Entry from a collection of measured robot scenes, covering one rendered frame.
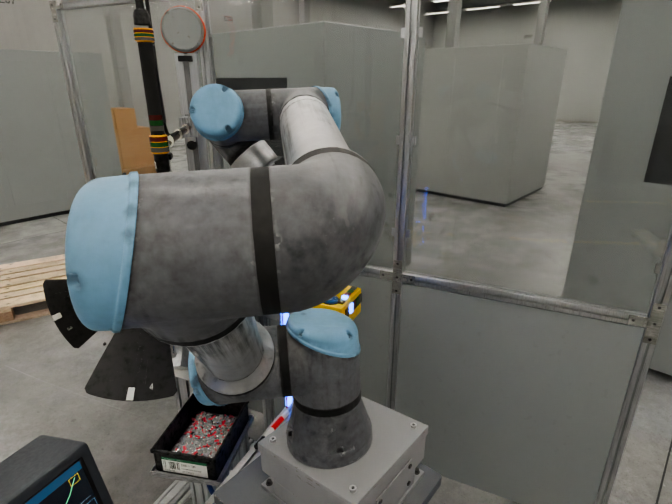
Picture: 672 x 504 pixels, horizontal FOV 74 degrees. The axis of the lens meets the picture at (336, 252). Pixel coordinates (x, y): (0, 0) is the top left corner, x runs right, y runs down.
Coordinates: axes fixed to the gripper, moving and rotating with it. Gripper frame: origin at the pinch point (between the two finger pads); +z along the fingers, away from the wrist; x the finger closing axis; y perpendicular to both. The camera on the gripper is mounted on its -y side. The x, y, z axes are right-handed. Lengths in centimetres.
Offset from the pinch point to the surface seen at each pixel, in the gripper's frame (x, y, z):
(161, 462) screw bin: -42, -52, 15
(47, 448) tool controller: -50, -4, -9
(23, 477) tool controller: -53, 0, -8
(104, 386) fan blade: -39, -63, -7
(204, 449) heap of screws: -34, -51, 20
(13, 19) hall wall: 381, -1029, -739
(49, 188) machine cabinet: 90, -583, -226
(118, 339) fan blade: -29, -63, -14
